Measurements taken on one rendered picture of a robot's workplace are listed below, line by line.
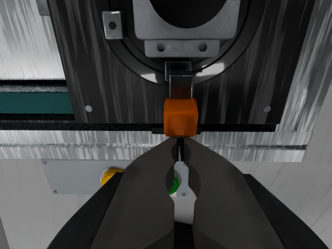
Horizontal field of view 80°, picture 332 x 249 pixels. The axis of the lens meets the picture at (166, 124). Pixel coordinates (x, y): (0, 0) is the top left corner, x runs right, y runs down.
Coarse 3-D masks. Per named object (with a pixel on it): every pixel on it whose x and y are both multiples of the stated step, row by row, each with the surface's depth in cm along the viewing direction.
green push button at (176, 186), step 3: (174, 174) 28; (174, 177) 27; (177, 177) 28; (174, 180) 27; (177, 180) 27; (174, 183) 27; (177, 183) 28; (174, 186) 28; (177, 186) 28; (171, 189) 28; (174, 189) 28; (171, 192) 28
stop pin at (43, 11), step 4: (36, 0) 18; (40, 0) 18; (44, 0) 18; (40, 4) 19; (44, 4) 18; (40, 8) 19; (44, 8) 19; (40, 12) 19; (44, 12) 19; (48, 12) 19
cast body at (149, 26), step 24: (144, 0) 8; (168, 0) 7; (192, 0) 7; (216, 0) 7; (240, 0) 8; (144, 24) 8; (168, 24) 8; (192, 24) 8; (216, 24) 8; (168, 48) 12; (192, 48) 12; (216, 48) 12
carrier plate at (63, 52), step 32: (64, 0) 18; (288, 0) 17; (64, 32) 19; (96, 32) 19; (256, 32) 19; (288, 32) 19; (64, 64) 21; (96, 64) 20; (256, 64) 20; (288, 64) 20; (96, 96) 22; (128, 96) 22; (160, 96) 22; (192, 96) 22; (224, 96) 22; (256, 96) 22
